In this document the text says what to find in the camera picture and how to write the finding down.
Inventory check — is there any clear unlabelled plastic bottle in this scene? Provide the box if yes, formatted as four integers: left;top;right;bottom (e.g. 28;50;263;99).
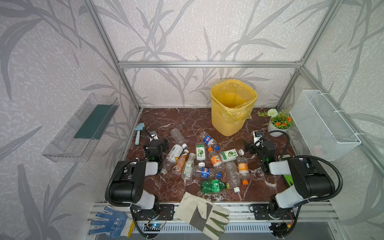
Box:
171;128;188;149

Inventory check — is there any orange label bottle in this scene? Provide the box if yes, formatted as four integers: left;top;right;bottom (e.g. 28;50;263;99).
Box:
237;157;250;185
208;147;225;172

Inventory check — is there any green label slim bottle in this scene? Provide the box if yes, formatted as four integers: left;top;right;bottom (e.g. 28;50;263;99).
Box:
181;153;196;183

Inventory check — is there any clear bottle white cap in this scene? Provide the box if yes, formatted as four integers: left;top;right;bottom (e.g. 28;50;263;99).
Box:
225;162;241;193

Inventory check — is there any square lime label bottle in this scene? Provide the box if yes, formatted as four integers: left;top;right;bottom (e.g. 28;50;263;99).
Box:
196;143;206;162

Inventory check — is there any blue pepsi bottle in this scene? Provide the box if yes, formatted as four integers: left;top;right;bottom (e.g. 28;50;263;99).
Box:
193;166;222;180
199;132;220;151

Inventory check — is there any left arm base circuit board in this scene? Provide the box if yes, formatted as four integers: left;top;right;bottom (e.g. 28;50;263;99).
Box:
144;222;166;233

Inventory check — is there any right arm base wiring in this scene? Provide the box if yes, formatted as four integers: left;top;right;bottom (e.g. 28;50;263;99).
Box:
269;220;296;239

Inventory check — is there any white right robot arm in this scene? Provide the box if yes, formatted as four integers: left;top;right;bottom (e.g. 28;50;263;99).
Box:
244;140;344;220

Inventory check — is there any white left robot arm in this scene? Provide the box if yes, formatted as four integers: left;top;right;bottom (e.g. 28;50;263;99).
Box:
105;139;169;214

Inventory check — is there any yellow ribbed waste bin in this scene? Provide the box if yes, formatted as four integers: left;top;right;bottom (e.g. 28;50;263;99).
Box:
211;80;258;136

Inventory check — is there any light blue garden trowel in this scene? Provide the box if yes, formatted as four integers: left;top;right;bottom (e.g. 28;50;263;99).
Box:
135;123;145;146

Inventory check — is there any potted artificial flower plant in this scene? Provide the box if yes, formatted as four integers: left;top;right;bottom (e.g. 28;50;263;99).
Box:
257;109;295;132

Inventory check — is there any green rubber garden glove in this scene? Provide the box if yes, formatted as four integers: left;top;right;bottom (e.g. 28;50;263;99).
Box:
284;175;294;187

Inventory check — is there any green sprite bottle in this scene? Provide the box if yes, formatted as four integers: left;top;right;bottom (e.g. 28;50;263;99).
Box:
201;179;231;194

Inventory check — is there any dark green shelf mat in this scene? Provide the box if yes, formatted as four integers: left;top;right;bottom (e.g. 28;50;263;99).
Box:
74;105;118;140

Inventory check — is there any blue dotted knit glove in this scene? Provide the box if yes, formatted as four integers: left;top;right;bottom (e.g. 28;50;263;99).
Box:
88;206;135;239

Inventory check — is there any beige leather work glove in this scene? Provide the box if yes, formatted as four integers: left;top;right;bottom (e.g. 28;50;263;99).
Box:
174;192;230;240

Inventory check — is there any white wire mesh basket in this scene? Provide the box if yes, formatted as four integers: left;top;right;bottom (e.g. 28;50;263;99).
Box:
290;90;362;161

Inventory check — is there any clear plastic wall shelf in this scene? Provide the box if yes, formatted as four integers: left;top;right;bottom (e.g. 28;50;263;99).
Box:
42;94;120;163

